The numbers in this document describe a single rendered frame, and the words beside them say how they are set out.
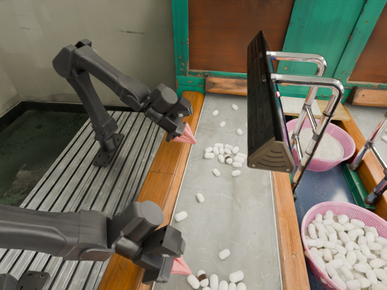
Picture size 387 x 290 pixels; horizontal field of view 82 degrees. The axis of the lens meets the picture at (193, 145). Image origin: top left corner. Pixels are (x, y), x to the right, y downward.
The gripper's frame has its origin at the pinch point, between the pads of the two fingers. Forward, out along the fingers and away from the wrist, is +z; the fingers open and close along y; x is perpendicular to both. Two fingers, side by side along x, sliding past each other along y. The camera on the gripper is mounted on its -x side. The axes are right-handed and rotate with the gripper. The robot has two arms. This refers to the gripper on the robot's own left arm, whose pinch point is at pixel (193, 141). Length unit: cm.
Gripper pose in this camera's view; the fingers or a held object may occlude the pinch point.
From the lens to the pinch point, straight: 79.8
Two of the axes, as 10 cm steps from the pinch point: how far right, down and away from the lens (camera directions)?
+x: -6.3, 4.9, 5.9
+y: 1.8, -6.5, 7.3
